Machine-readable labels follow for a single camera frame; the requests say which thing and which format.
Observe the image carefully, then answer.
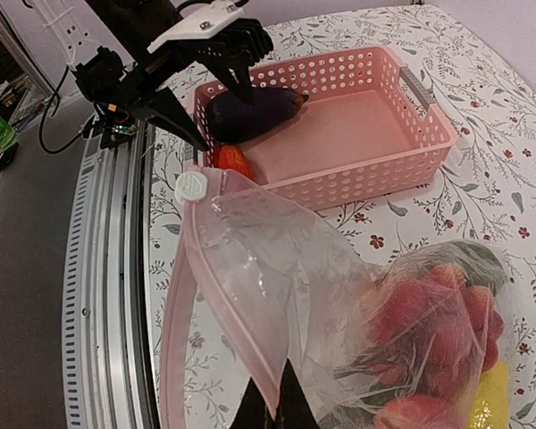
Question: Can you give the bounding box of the dark purple eggplant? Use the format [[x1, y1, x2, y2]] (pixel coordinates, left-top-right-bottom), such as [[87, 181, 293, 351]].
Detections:
[[205, 87, 309, 145]]

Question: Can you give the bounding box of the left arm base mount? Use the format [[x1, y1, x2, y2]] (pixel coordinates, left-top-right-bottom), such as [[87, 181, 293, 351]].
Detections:
[[72, 46, 138, 149]]

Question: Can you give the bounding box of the clear zip top bag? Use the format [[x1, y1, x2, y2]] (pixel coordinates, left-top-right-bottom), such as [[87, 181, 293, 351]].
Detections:
[[159, 168, 507, 428]]

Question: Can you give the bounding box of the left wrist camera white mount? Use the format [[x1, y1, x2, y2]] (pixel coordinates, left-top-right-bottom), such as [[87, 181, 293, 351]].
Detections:
[[147, 0, 274, 68]]

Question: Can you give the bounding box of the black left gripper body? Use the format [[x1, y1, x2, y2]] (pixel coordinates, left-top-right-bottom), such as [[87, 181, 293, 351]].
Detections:
[[120, 39, 214, 121]]

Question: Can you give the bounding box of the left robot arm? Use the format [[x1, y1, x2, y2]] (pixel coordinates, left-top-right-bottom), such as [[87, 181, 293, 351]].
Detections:
[[30, 1, 273, 151]]

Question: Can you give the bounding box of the pink plastic basket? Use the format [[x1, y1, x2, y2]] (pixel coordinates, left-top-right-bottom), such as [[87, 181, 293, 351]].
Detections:
[[194, 46, 457, 210]]

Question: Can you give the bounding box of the red orange chili pepper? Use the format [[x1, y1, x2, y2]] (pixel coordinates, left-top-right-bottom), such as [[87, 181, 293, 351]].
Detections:
[[213, 145, 255, 181]]

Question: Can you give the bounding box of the red cherry tomato bunch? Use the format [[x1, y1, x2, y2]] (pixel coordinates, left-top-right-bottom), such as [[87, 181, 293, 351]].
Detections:
[[364, 259, 507, 428]]

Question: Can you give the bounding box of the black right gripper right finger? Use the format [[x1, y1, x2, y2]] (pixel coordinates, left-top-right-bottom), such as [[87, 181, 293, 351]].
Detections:
[[276, 360, 317, 429]]

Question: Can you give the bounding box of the floral tablecloth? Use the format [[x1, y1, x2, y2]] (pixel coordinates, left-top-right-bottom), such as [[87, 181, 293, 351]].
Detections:
[[148, 5, 536, 428]]

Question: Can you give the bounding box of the aluminium front rail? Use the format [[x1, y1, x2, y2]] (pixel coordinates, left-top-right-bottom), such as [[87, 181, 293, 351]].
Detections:
[[62, 125, 160, 428]]

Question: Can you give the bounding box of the yellow pepper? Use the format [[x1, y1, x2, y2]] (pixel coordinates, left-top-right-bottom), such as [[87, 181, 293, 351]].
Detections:
[[466, 359, 510, 429]]

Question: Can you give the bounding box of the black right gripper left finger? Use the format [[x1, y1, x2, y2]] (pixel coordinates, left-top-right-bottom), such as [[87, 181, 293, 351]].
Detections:
[[236, 378, 271, 429]]

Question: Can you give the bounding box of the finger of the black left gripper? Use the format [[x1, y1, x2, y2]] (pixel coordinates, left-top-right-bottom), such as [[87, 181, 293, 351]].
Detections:
[[200, 51, 254, 105], [146, 88, 205, 150]]

